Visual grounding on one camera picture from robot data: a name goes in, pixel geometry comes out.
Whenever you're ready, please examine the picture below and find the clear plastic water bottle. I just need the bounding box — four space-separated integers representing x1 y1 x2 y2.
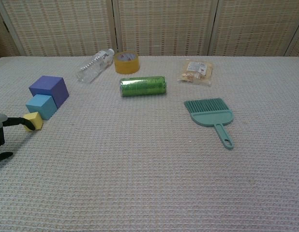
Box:
75 48 116 84

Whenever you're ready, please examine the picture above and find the teal plastic hand brush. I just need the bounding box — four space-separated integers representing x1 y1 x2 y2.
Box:
183 97 235 150

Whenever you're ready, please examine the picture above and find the white woven tablecloth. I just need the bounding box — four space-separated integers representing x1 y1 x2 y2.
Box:
0 56 299 232

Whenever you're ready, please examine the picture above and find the light blue foam cube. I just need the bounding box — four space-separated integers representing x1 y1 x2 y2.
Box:
25 93 59 121

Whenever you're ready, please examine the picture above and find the small yellow foam cube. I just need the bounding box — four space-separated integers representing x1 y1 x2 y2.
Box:
23 111 44 132

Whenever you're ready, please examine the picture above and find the yellow packing tape roll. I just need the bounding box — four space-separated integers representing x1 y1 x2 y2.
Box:
114 51 140 75

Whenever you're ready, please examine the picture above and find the green drink can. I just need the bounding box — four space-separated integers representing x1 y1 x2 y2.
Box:
119 76 167 98

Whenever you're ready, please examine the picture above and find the woven bamboo folding screen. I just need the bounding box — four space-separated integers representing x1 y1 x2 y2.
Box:
0 0 299 58

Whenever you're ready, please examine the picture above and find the large purple foam cube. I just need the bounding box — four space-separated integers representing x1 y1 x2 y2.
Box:
29 75 70 109

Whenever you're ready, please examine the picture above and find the clear snack packet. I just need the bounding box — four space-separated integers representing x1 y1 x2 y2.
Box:
179 59 214 87

